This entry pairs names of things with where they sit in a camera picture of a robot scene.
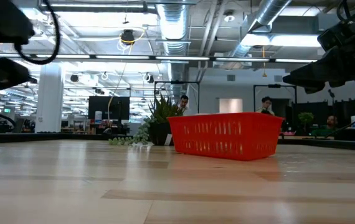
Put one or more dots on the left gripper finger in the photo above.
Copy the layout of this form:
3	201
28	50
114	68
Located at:
0	76

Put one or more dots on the red plastic basket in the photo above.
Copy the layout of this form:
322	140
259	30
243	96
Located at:
227	137

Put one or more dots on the small green potted plant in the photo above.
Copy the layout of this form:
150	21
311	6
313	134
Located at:
305	118

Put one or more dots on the green exit sign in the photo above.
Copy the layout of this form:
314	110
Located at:
7	110

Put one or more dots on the person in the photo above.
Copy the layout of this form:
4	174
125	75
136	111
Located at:
183	102
330	123
266	105

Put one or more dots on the white building column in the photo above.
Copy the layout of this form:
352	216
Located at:
50	99

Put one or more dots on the black monitor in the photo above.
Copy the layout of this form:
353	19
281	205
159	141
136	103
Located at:
109	108

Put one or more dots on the potted green succulent plant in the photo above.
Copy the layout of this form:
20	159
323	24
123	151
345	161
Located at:
160	127

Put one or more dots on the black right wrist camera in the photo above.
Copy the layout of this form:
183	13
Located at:
336	35

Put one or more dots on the black metal station frame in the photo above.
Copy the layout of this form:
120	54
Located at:
177	82
274	86

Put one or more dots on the silver ceiling duct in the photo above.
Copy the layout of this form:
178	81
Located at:
264	15
173	37

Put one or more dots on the black overhead camera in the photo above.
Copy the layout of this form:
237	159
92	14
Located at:
128	37

